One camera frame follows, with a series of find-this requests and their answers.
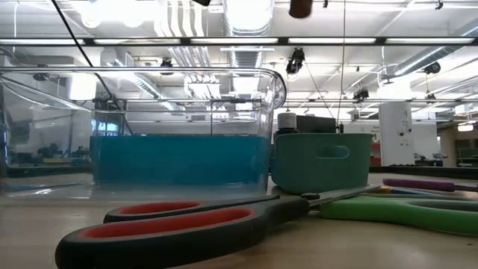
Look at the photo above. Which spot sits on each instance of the brown paint bottle white cap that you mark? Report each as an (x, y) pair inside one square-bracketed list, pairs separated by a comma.
[(300, 7)]

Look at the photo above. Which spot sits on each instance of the black paint bottle white cap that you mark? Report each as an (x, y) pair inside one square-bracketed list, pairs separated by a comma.
[(287, 120)]

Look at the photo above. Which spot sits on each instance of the purple scissors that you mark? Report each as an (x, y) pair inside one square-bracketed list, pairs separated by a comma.
[(418, 184)]

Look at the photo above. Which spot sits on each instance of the green scissors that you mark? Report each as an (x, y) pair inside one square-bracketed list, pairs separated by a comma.
[(411, 214)]

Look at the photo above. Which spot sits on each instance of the black overhead beam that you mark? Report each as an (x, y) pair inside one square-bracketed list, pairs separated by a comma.
[(185, 41)]

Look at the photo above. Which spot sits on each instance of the teal rectangular tray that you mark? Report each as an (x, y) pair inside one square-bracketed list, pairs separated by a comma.
[(179, 160)]

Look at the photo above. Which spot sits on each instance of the clear plastic bin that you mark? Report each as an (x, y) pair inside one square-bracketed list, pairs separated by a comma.
[(56, 112)]

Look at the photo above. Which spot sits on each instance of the small teal basket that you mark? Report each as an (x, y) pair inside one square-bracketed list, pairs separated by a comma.
[(298, 168)]

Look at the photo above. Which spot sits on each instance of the white pillar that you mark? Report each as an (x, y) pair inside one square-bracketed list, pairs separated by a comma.
[(396, 134)]

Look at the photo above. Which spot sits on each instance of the red and black scissors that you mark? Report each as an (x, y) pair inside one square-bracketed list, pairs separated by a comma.
[(168, 239)]

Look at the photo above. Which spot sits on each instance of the ribbed ceiling duct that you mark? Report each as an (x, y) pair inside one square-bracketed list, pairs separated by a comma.
[(248, 15)]

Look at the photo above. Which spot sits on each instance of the black ceiling camera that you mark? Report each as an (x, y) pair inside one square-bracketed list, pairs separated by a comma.
[(360, 94), (295, 61), (432, 68), (40, 76), (166, 65)]

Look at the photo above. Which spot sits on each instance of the black aluminium frame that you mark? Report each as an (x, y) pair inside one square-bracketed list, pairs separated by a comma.
[(429, 172)]

